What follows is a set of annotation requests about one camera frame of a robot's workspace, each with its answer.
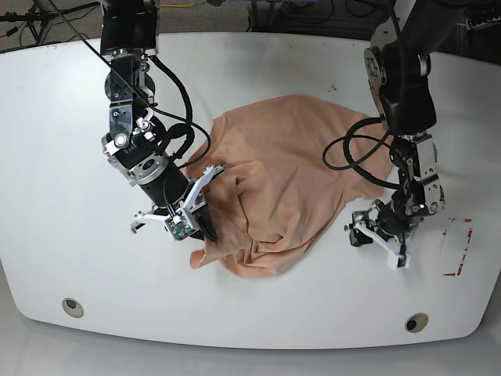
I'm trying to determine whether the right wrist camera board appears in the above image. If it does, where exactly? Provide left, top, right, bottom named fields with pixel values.
left=164, top=215, right=196, bottom=240

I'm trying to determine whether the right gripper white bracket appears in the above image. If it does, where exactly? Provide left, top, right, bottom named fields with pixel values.
left=131, top=164, right=226, bottom=241

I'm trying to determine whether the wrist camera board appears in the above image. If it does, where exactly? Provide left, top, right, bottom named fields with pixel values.
left=164, top=215, right=196, bottom=240
left=387, top=252, right=411, bottom=270

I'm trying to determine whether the red tape rectangle marking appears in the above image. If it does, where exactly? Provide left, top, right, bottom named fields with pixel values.
left=439, top=218, right=474, bottom=277

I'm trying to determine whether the black tripod stand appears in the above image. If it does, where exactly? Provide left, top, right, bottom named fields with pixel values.
left=1, top=1, right=100, bottom=48

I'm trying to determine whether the left table grommet hole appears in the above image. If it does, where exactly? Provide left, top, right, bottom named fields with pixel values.
left=62, top=298, right=85, bottom=319

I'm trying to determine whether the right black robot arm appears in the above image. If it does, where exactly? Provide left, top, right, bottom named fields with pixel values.
left=100, top=1, right=225, bottom=241

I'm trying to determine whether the peach T-shirt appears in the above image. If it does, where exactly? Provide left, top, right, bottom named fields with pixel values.
left=186, top=95, right=383, bottom=277

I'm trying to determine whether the right table grommet hole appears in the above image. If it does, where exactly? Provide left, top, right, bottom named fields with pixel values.
left=405, top=313, right=429, bottom=334

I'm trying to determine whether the white power strip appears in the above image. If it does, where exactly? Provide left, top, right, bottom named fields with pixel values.
left=466, top=9, right=500, bottom=31

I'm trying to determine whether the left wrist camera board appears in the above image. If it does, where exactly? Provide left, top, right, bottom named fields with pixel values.
left=387, top=252, right=411, bottom=270

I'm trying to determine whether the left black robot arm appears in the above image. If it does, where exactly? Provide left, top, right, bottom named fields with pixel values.
left=327, top=1, right=468, bottom=269

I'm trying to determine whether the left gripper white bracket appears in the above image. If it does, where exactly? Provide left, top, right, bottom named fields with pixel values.
left=344, top=199, right=423, bottom=255

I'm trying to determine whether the table grommet hole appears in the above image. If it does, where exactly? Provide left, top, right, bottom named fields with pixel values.
left=405, top=313, right=429, bottom=334
left=62, top=298, right=85, bottom=319

